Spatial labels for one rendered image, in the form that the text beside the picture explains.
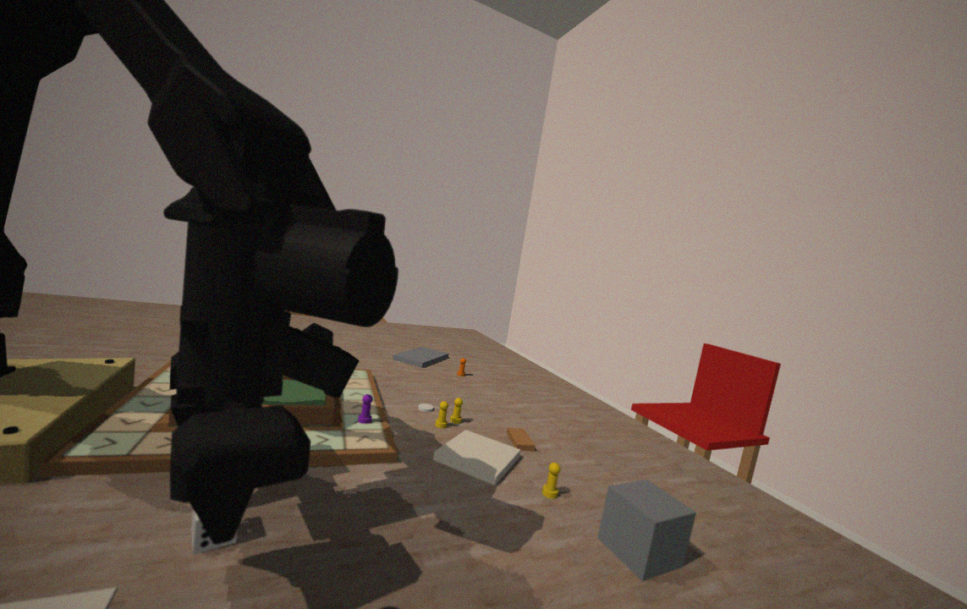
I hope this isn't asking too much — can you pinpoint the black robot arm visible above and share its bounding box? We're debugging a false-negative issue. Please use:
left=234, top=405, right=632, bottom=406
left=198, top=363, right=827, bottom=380
left=0, top=0, right=398, bottom=398

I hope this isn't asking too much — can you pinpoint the yellow pawn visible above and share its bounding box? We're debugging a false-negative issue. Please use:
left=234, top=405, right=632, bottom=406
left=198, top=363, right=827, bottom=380
left=450, top=398, right=463, bottom=424
left=542, top=463, right=561, bottom=499
left=435, top=401, right=448, bottom=428

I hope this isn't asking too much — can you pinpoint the purple pawn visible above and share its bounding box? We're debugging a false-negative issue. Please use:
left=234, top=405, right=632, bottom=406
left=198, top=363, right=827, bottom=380
left=358, top=394, right=372, bottom=424

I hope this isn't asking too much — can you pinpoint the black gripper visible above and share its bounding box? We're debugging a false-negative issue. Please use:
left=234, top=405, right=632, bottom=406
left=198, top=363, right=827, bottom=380
left=170, top=296, right=310, bottom=545

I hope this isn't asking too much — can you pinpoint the white die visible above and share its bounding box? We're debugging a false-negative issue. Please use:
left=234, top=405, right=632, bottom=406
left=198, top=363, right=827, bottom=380
left=191, top=509, right=237, bottom=554

